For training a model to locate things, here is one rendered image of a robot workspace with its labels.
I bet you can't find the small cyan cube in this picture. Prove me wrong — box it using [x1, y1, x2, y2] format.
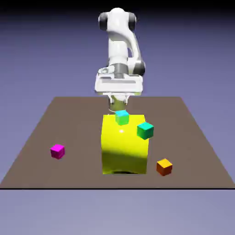
[115, 110, 130, 126]

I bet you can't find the small green cube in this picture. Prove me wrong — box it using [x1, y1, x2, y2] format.
[136, 122, 155, 140]

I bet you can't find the large yellow box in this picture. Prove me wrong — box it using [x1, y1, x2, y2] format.
[101, 114, 150, 175]

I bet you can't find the small magenta cube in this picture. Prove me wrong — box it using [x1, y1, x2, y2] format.
[50, 144, 66, 160]

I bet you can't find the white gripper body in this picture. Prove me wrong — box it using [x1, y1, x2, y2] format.
[94, 73, 144, 96]

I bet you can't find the small orange cube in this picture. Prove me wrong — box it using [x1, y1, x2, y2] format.
[156, 158, 173, 177]

